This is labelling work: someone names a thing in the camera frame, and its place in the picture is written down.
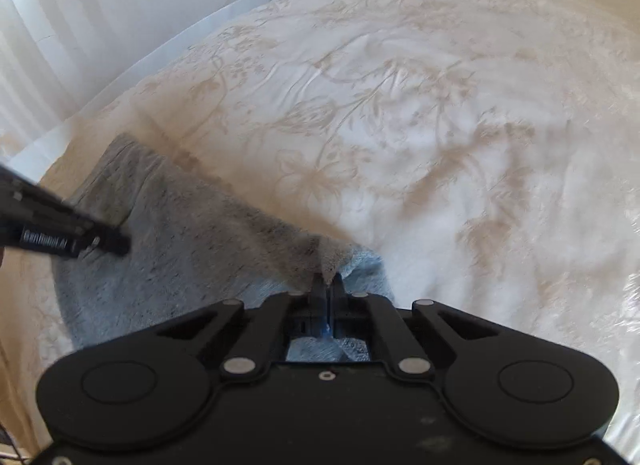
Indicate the grey speckled pants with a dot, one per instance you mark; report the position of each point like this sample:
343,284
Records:
192,245

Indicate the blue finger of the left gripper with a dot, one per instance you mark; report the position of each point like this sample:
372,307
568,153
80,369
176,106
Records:
105,238

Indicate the cream embroidered bedspread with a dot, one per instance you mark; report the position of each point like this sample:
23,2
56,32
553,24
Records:
488,150

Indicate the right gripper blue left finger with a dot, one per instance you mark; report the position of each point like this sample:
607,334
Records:
283,322

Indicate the white window curtain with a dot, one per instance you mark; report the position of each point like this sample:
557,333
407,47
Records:
58,55

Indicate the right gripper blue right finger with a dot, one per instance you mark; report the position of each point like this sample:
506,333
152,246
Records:
377,325

